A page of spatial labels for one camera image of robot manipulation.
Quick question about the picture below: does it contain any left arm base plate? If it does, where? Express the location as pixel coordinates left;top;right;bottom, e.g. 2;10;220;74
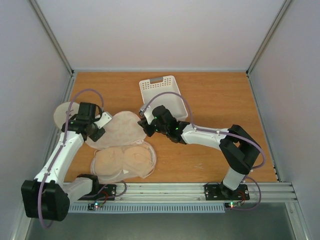
79;184;117;201

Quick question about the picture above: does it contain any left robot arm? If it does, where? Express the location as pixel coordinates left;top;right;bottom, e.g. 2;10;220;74
21;102;113;222

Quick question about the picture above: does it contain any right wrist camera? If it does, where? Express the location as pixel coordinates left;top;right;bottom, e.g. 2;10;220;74
139;104;155;125

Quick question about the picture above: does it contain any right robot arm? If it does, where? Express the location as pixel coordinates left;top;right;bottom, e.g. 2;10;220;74
138;105;262;200

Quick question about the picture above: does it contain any floral mesh laundry bag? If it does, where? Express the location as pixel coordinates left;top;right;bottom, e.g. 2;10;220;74
85;111;156;184

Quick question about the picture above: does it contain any aluminium mounting rail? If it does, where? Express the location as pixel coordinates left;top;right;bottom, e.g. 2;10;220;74
59;181;297;204

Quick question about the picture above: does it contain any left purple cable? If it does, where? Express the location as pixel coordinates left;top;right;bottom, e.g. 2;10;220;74
38;88;106;230

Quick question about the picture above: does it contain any grey slotted cable duct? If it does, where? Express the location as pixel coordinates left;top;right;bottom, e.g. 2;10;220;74
68;202;225;214

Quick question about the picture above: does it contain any pink bra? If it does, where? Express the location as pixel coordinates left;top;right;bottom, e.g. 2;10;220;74
90;143;157;183

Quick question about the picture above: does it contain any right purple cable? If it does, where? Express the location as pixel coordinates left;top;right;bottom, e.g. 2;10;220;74
144;91;266;169

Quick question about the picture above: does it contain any white round mesh laundry bag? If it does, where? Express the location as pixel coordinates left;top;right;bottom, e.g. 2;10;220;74
53;102;80;130

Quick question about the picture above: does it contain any right aluminium frame post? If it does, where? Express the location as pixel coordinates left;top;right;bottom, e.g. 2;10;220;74
246;0;294;78

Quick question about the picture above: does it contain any left aluminium frame post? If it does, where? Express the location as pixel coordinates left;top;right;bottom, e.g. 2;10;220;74
28;0;74;77

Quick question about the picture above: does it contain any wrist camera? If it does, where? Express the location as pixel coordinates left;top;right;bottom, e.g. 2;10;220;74
94;111;113;129
139;104;155;125

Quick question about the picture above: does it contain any aluminium frame post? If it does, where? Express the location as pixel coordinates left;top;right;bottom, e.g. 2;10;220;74
246;0;294;78
28;0;74;77

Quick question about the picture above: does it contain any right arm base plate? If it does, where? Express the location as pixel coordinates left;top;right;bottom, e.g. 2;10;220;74
203;182;250;201

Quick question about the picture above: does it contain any purple cable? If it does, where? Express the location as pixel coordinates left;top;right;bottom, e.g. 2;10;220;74
144;91;266;169
38;88;106;230

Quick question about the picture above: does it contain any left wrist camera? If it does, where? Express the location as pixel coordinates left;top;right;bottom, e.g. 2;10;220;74
94;111;113;129

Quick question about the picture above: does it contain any white plastic basket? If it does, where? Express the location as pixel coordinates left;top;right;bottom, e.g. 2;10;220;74
139;75;188;121

